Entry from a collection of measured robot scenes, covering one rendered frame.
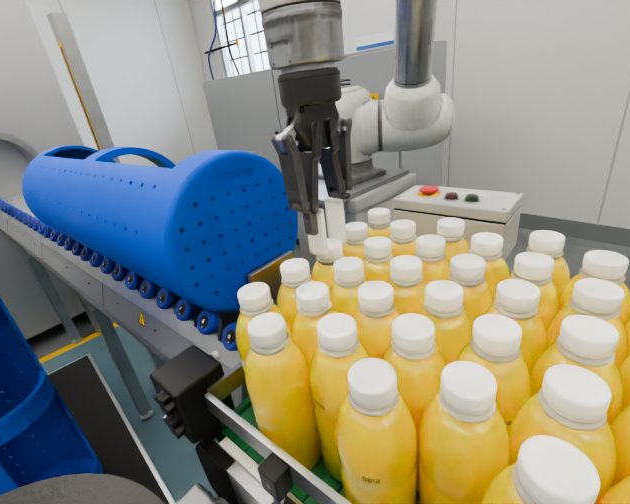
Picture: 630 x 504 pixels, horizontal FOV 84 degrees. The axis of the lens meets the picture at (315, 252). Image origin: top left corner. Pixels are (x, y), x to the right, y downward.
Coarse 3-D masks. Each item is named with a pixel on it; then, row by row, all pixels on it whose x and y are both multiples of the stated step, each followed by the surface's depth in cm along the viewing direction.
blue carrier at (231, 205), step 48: (48, 192) 87; (96, 192) 68; (144, 192) 56; (192, 192) 52; (240, 192) 59; (96, 240) 72; (144, 240) 55; (192, 240) 54; (240, 240) 61; (288, 240) 70; (192, 288) 55
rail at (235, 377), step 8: (232, 368) 48; (240, 368) 48; (224, 376) 47; (232, 376) 47; (240, 376) 49; (216, 384) 46; (224, 384) 47; (232, 384) 48; (240, 384) 49; (216, 392) 46; (224, 392) 47
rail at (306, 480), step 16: (208, 400) 44; (224, 416) 42; (240, 432) 41; (256, 432) 38; (256, 448) 39; (272, 448) 37; (288, 464) 35; (304, 480) 34; (320, 480) 33; (320, 496) 33; (336, 496) 32
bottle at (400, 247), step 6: (396, 240) 54; (402, 240) 54; (408, 240) 54; (414, 240) 55; (396, 246) 55; (402, 246) 54; (408, 246) 54; (414, 246) 54; (396, 252) 54; (402, 252) 54; (408, 252) 54; (414, 252) 54
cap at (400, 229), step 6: (396, 222) 55; (402, 222) 55; (408, 222) 55; (414, 222) 55; (390, 228) 55; (396, 228) 53; (402, 228) 53; (408, 228) 53; (414, 228) 54; (396, 234) 54; (402, 234) 53; (408, 234) 53; (414, 234) 54
